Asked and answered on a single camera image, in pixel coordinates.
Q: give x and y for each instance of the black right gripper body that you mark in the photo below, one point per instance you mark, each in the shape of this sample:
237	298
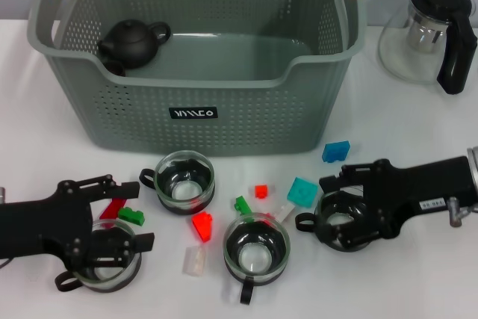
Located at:
407	188

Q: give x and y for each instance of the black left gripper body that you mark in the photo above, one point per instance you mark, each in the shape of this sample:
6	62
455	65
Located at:
41	225

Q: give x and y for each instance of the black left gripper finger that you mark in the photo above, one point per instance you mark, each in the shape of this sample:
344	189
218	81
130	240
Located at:
123	189
142	242

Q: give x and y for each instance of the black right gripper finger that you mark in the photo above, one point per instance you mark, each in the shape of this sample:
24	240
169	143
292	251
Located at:
347	179
362	238

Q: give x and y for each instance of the dark red long toy brick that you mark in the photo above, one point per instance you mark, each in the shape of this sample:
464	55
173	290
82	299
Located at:
112	210

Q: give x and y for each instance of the glass teacup black base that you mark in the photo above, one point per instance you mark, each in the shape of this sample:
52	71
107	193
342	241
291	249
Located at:
338	218
185	194
257	259
108	278

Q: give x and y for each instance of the grey perforated plastic storage bin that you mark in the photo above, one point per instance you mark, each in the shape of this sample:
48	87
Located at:
239	124

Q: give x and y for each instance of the green toy brick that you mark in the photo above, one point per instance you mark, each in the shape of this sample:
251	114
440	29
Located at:
130	216
242	205

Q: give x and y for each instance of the blue toy brick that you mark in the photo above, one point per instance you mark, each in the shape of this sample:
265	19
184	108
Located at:
336	151

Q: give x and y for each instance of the teal square toy brick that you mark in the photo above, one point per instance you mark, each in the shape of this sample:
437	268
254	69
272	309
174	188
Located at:
302	192

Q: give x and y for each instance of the clear transparent toy brick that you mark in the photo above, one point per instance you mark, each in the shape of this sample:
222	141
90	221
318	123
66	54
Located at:
194	261

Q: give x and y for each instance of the bright red sloped toy brick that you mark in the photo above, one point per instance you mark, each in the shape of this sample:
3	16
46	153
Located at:
202	226

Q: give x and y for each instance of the white toy brick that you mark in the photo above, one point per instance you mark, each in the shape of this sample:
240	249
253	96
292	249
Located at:
285	212

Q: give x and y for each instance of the black ceramic teapot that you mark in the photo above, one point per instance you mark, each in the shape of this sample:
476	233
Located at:
130	44

